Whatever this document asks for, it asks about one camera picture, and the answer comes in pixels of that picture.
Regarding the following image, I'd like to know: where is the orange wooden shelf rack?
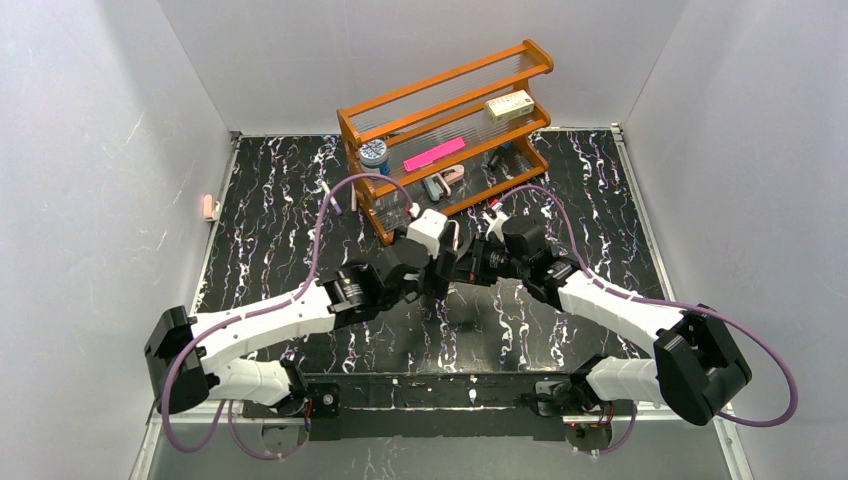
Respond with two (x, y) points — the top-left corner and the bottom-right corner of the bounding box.
(337, 39), (554, 244)

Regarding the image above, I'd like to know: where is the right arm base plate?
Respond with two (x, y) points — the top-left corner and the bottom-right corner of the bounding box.
(520, 372), (617, 420)

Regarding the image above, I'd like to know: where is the pink and blue stapler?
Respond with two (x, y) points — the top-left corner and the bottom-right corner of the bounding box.
(422, 165), (465, 203)

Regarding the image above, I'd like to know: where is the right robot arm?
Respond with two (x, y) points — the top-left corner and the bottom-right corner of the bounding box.
(454, 218), (752, 426)

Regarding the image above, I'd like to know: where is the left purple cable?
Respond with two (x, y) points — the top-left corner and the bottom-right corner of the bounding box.
(160, 173), (422, 462)

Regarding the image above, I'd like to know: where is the pink flat bar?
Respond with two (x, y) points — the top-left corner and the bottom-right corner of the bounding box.
(403, 137), (466, 172)

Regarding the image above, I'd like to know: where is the blue lidded jar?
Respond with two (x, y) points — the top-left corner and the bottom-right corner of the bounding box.
(358, 139), (391, 176)

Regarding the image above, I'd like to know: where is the purple white pen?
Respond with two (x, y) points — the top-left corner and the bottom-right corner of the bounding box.
(320, 180), (343, 216)

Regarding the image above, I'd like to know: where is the pink wall hook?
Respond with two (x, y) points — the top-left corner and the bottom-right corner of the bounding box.
(202, 194), (221, 222)

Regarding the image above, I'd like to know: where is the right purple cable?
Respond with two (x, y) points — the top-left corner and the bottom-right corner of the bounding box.
(496, 184), (800, 456)

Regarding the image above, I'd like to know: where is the purple cable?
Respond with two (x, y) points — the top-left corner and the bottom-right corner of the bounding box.
(496, 184), (800, 456)
(160, 173), (422, 462)

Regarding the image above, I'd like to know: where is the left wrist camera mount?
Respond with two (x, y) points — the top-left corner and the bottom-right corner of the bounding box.
(405, 203), (448, 259)

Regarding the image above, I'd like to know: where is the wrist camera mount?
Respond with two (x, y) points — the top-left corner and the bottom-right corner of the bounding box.
(405, 203), (448, 259)
(483, 199), (510, 244)

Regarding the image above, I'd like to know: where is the small black clip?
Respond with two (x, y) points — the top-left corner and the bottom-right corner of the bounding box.
(486, 145), (510, 169)

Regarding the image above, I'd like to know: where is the cream rectangular box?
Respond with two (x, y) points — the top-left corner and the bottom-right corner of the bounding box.
(484, 90), (535, 124)

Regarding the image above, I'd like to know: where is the phone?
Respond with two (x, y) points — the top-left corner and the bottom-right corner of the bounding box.
(440, 220), (460, 253)

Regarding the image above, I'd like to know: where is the aluminium front frame rail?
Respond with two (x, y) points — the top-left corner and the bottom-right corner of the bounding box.
(131, 373), (752, 479)

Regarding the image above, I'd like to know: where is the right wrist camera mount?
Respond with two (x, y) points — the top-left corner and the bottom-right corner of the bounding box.
(483, 199), (510, 244)

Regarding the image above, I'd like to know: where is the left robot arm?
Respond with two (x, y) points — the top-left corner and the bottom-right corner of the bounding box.
(144, 238), (459, 414)

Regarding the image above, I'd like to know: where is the white marker pen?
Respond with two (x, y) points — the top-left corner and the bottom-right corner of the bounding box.
(350, 183), (358, 212)

